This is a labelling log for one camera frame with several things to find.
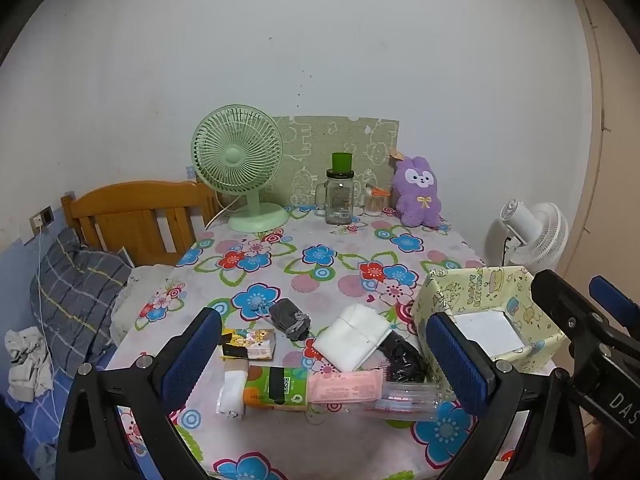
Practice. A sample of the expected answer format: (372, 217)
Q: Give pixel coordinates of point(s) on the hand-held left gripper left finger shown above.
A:
(194, 356)

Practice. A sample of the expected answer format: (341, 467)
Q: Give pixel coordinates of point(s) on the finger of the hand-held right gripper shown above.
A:
(560, 300)
(612, 297)

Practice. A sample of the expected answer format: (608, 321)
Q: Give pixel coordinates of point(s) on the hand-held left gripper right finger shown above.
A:
(457, 360)

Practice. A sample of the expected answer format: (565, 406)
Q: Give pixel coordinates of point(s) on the yellow cartoon printed box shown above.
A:
(530, 300)

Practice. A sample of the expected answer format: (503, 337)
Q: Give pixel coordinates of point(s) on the beige bandage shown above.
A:
(236, 366)

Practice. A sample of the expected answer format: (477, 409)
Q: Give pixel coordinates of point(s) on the white bandage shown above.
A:
(231, 397)

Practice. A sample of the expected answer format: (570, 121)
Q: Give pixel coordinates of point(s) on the clear plastic bag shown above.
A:
(405, 400)

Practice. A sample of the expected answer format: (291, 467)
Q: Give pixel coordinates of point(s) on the green orange tissue packet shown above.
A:
(257, 390)

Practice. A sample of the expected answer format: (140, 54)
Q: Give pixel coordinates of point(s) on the pink packet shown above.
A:
(342, 387)

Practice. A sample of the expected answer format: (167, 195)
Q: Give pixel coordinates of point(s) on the yellow cartoon packet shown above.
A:
(252, 342)

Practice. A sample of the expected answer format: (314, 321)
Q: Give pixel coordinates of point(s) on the white fan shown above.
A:
(540, 235)

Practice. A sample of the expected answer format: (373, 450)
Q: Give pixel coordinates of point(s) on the grey sock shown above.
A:
(290, 317)

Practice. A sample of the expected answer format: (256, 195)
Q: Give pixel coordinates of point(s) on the white folded cloth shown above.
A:
(350, 337)

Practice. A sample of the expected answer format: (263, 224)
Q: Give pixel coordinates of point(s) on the grey plaid pillow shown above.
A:
(75, 290)

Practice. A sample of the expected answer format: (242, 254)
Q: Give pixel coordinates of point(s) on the beige door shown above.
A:
(615, 160)

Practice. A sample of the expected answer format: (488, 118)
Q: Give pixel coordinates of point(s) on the crumpled grey cloth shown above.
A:
(27, 360)

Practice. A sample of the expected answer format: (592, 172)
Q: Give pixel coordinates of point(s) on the purple plush bunny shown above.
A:
(417, 195)

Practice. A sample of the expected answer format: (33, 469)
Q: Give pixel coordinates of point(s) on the blue bed sheet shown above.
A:
(35, 425)

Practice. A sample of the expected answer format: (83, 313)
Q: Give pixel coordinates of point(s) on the cotton swab container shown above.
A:
(376, 202)

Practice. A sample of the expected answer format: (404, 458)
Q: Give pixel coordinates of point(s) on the glass jar with green lid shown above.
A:
(340, 195)

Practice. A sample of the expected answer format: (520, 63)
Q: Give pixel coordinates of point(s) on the green desk fan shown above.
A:
(235, 155)

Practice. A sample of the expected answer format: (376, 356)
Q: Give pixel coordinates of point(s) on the green cartoon printed board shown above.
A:
(330, 135)

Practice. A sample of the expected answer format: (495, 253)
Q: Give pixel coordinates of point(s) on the wall socket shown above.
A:
(41, 217)

